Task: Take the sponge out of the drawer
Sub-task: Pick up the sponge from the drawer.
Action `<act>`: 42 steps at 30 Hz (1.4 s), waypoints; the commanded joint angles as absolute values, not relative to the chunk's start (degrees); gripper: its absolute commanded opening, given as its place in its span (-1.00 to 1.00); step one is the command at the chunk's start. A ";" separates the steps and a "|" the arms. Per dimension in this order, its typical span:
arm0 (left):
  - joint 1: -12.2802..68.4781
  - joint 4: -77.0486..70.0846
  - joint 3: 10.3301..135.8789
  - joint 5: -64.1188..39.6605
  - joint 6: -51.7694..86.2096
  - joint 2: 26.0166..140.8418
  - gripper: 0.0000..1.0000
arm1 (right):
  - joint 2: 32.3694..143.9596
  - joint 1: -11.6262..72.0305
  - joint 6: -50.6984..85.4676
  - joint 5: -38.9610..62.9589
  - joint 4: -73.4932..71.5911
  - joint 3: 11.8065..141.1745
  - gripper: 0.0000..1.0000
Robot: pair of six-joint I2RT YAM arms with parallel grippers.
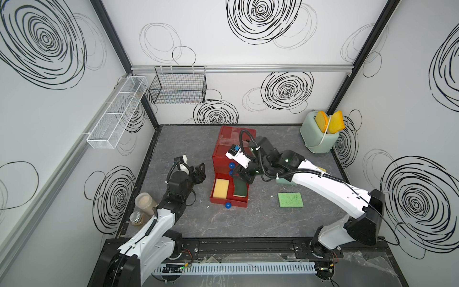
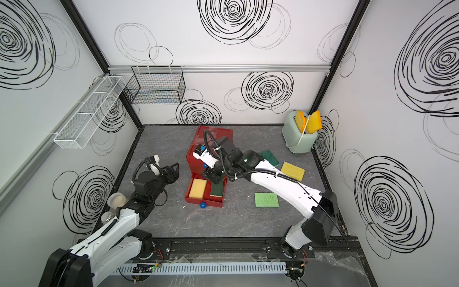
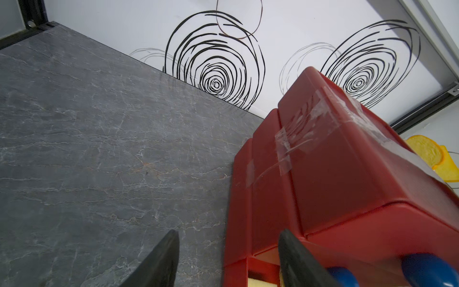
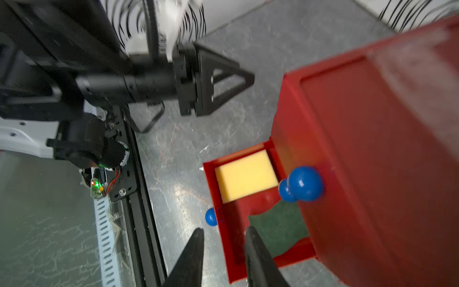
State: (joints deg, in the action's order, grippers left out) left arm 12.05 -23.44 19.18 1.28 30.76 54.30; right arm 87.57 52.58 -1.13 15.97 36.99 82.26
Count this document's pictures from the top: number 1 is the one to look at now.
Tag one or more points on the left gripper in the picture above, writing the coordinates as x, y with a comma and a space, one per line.
196, 175

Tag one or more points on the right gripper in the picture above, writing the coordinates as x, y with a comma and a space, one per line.
244, 176

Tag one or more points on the dark green scouring pad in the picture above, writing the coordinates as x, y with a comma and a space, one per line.
240, 188

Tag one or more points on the red drawer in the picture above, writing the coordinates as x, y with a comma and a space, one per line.
224, 171
219, 158
233, 201

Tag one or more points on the pale yellow orange-backed sponge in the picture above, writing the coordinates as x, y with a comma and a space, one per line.
221, 188

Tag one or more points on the mint green foam sponge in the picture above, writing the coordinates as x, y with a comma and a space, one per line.
284, 181

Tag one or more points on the light green sponge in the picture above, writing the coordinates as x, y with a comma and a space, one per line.
290, 200

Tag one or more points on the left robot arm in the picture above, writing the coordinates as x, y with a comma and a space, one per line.
132, 263

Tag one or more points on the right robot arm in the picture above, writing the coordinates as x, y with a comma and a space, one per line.
364, 209

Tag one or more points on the translucent plastic cup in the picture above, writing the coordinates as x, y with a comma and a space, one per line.
146, 203

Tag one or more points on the mint green toaster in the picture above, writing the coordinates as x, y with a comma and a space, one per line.
316, 141

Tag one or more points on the small glass jar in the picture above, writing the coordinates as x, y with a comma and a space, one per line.
137, 219

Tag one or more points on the orange toast slice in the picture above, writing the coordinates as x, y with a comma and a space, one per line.
322, 121

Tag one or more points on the yellow toast slice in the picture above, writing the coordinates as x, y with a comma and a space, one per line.
336, 123

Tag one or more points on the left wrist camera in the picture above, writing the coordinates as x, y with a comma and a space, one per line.
182, 164

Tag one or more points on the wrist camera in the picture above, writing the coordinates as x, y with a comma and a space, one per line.
182, 164
235, 153

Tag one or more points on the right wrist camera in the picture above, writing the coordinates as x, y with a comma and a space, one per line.
235, 153

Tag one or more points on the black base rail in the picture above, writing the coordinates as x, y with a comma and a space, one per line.
224, 249

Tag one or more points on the black wire basket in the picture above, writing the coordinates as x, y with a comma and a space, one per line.
178, 85

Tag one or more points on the grey slotted cable duct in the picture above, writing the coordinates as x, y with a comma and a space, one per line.
260, 268

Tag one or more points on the white wire shelf basket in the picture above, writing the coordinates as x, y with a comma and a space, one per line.
121, 108

